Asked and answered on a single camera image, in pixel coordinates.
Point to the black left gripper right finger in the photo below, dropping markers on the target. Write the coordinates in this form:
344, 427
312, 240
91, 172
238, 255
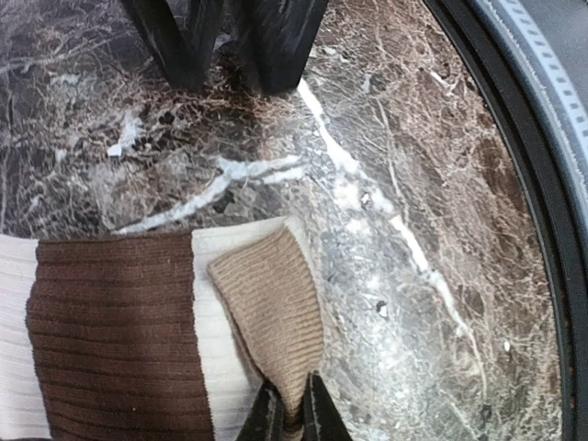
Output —
322, 421

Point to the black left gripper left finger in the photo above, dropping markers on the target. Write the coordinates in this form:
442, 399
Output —
265, 421

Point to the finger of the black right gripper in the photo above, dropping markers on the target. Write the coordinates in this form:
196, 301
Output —
278, 38
183, 56

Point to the cream brown block sock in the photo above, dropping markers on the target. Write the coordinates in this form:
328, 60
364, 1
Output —
159, 336

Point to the white slotted cable duct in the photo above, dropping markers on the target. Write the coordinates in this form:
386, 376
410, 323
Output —
549, 41

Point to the black front table rail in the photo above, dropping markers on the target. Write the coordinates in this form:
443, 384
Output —
559, 215

